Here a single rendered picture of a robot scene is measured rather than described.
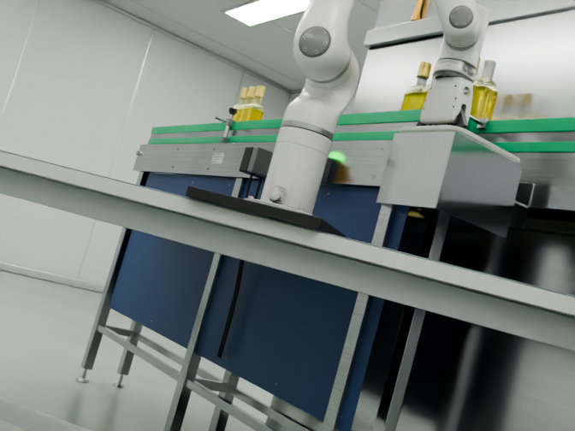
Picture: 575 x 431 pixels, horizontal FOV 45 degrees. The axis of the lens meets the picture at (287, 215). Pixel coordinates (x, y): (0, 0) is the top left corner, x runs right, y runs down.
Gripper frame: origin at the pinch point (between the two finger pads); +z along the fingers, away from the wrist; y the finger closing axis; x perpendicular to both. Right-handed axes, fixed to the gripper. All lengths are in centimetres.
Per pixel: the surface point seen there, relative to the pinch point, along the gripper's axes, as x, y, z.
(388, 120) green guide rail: -13.5, 32.4, -12.5
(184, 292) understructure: -15, 115, 48
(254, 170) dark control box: -5, 76, 5
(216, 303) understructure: -14, 92, 48
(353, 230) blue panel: -13.7, 34.4, 17.6
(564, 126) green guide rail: -22.5, -13.3, -12.8
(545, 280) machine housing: -41.8, -4.6, 18.3
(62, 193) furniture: 53, 60, 29
